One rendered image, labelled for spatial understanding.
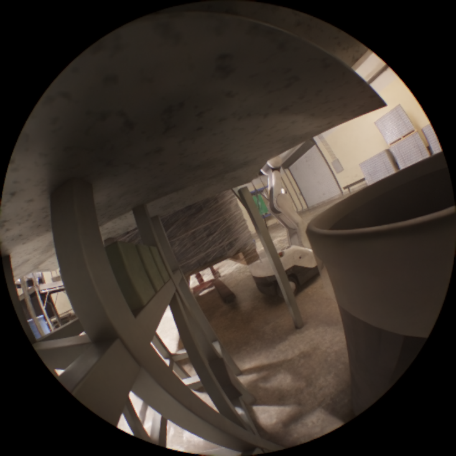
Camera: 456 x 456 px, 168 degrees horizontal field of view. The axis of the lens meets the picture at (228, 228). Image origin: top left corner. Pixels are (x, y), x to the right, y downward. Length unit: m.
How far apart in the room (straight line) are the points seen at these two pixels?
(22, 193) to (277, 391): 0.79
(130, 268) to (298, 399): 0.66
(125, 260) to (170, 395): 0.15
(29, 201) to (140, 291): 0.15
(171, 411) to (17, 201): 0.22
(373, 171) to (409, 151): 1.81
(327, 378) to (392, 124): 6.73
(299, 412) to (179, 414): 0.52
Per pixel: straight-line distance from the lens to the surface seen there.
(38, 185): 0.15
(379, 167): 6.92
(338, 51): 0.33
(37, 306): 4.70
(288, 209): 1.36
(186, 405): 0.18
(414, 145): 6.73
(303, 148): 10.32
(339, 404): 0.66
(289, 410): 0.68
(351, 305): 0.15
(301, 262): 1.20
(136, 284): 0.19
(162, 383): 0.15
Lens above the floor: 0.62
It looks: 3 degrees up
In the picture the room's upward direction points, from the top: 24 degrees counter-clockwise
